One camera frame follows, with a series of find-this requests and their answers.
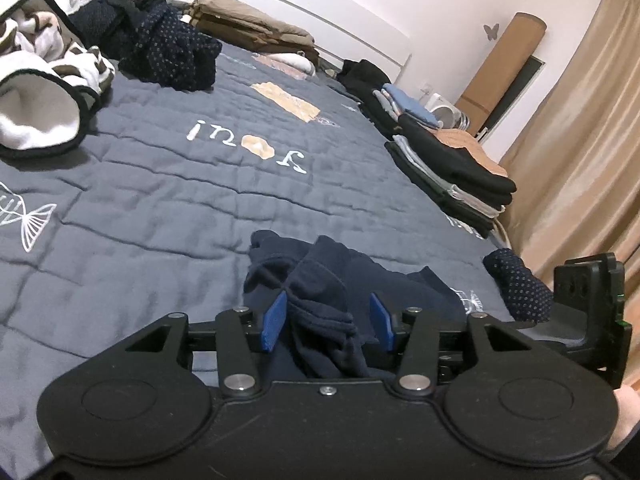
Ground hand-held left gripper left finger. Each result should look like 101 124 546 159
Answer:
124 291 289 399

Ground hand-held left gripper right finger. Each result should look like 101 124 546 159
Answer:
369 292 537 397

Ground navy blue shirt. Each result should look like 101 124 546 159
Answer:
242 229 469 382

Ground folded clothes stack black top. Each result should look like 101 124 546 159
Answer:
384 111 519 239

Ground folded clothes stack blue top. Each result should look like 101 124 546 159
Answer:
336 58 442 142

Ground person's right hand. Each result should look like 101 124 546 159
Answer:
606 386 640 450

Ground navy diamond-dotted cloth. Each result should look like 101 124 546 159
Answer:
481 247 556 324

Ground beige curtain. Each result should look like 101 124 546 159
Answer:
499 0 640 411

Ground grey-blue printed quilt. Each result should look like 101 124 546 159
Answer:
0 39 517 461

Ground peach cushion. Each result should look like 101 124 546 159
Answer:
431 127 509 179

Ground white fan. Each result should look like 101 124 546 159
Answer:
426 92 472 132

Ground dark framed panel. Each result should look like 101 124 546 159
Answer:
481 54 547 137

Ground white pillow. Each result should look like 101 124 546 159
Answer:
269 52 314 79

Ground black dotted knit sweater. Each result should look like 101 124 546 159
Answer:
66 0 224 93

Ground folded brown blankets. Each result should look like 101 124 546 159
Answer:
189 0 322 62

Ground white headboard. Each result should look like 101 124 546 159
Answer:
84 0 414 79

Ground white fleece hoodie dark print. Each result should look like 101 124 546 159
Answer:
0 0 119 162

